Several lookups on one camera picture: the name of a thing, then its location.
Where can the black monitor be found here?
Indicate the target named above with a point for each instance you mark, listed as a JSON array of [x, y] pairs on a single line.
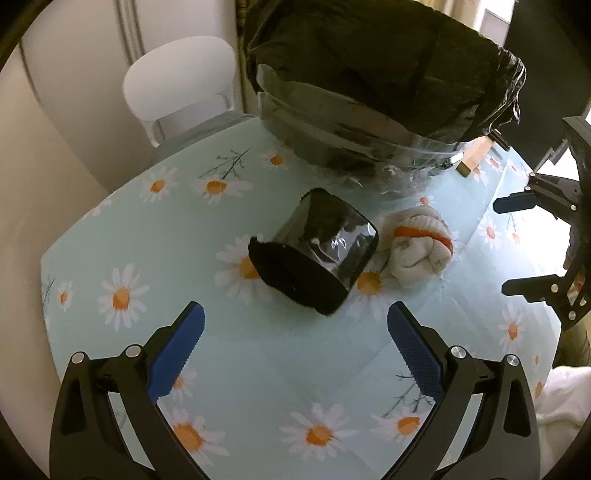
[[545, 69]]

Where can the person's right forearm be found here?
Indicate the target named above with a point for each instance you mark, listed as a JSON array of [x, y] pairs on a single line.
[[575, 344]]

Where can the beige curtain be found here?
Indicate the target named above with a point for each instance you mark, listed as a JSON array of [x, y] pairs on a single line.
[[457, 11]]

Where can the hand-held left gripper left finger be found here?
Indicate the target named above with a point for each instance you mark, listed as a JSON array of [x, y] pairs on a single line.
[[178, 350]]

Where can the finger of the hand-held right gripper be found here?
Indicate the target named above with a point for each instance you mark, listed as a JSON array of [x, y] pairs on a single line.
[[515, 203], [531, 288]]

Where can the white plastic chair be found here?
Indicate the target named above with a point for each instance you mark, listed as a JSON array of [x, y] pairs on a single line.
[[180, 78]]

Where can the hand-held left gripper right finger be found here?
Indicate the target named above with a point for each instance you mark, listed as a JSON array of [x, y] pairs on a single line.
[[415, 350]]

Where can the white fluffy cloth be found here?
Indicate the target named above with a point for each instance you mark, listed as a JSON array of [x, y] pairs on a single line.
[[565, 397]]

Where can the trash bin with black bag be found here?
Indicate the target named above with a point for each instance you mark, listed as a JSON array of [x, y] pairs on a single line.
[[369, 69]]

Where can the crushed black plastic cup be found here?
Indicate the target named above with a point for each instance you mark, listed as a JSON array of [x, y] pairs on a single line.
[[318, 240]]

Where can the small wooden block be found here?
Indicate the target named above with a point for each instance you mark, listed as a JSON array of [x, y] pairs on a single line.
[[475, 159]]

